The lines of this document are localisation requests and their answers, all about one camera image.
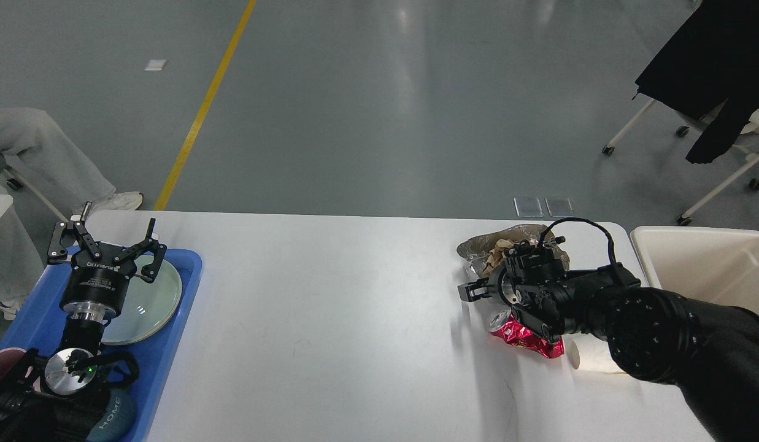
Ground crumpled brown paper in foil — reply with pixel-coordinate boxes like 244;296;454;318
480;239;516;277

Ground grey chair with legs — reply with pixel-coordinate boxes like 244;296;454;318
0;154;69;233

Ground black jacket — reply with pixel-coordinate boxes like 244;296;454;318
635;1;759;163

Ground pink ribbed mug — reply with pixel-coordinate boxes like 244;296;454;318
0;347;29;394

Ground mint green plate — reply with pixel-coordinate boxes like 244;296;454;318
122;259;183;311

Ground seated person grey trousers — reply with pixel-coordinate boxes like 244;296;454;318
0;107;144;321

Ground red foil wrapper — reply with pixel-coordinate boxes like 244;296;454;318
488;309;564;359

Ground beige plastic bin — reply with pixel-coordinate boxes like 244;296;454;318
631;227;759;316

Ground blue plastic tray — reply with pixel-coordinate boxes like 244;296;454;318
0;249;202;441

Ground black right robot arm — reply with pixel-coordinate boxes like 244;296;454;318
456;219;759;441

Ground white tissue roll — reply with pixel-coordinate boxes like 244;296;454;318
563;334;625;374

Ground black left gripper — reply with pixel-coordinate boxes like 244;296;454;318
47;203;168;319

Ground aluminium foil with paper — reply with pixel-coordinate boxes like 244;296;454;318
456;223;545;280

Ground dark teal mug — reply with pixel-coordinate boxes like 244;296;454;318
85;390;136;441

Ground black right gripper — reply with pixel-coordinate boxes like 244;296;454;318
457;269;516;306

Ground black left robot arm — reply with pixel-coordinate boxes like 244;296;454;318
0;206;167;441

